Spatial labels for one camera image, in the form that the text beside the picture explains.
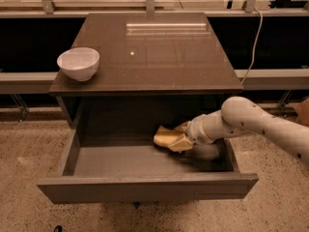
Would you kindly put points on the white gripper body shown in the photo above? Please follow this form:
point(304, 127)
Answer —
point(195, 130)

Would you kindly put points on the open grey top drawer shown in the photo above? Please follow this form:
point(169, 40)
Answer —
point(111, 156)

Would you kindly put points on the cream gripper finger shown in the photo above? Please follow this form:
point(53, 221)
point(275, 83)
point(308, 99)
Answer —
point(180, 143)
point(182, 127)

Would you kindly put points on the white ceramic bowl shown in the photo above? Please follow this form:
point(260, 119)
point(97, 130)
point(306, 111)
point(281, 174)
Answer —
point(79, 63)

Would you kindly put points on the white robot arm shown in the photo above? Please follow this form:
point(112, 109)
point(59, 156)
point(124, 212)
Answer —
point(239, 116)

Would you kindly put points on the yellow sponge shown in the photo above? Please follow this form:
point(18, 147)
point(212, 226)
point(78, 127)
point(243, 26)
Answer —
point(167, 138)

